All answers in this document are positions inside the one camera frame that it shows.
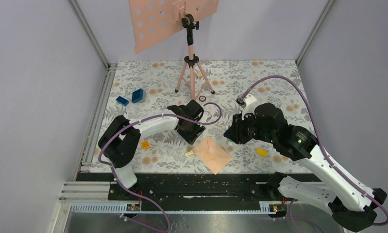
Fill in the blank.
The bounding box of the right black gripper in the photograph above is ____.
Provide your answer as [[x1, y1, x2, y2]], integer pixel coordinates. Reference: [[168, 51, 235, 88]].
[[224, 109, 276, 144]]

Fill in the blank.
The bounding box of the tan paper envelope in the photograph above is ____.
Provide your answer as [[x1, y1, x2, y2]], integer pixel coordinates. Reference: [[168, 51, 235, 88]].
[[192, 136, 232, 175]]

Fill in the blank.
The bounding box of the pink perforated music stand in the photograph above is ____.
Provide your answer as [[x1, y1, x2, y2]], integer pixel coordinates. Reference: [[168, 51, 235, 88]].
[[128, 0, 220, 101]]

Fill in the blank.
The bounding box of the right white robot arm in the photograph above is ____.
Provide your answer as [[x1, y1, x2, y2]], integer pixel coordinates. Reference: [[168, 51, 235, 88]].
[[223, 103, 387, 232]]

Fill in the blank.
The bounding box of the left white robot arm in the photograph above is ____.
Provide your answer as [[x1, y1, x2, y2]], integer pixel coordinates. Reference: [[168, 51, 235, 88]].
[[98, 100, 205, 200]]

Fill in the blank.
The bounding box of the cream chess knight piece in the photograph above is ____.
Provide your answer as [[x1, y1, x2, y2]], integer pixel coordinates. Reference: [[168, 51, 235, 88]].
[[185, 150, 194, 158]]

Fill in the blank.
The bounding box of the yellow toy brick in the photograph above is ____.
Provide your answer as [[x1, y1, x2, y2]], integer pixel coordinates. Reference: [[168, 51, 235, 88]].
[[255, 148, 269, 158]]

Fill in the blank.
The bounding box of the orange square toy brick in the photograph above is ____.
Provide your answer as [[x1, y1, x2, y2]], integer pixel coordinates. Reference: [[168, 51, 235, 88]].
[[140, 141, 151, 150]]

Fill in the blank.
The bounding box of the large blue toy brick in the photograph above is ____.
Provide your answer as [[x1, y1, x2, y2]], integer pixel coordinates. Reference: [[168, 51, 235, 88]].
[[131, 88, 146, 103]]

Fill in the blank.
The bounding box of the floral patterned table mat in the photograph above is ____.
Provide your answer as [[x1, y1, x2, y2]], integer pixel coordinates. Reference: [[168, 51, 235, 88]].
[[100, 60, 313, 173]]

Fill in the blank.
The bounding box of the small blue toy brick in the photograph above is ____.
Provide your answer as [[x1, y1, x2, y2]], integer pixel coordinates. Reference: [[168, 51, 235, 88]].
[[116, 96, 129, 106]]

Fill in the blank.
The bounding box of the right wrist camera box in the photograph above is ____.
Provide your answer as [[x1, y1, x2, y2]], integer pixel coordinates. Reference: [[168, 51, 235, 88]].
[[236, 94, 258, 120]]

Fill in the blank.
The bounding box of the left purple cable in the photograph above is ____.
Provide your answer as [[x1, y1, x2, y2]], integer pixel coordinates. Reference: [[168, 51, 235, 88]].
[[98, 102, 223, 233]]

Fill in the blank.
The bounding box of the purple cable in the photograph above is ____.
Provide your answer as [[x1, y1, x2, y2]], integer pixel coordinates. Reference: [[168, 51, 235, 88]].
[[98, 102, 223, 233], [240, 75, 388, 233]]

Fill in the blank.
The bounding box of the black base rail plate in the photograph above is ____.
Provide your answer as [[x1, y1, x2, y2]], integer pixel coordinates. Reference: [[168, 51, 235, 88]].
[[76, 172, 333, 213]]

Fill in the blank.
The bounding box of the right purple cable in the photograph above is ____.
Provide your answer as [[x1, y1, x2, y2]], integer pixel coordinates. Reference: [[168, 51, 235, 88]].
[[240, 75, 388, 233]]

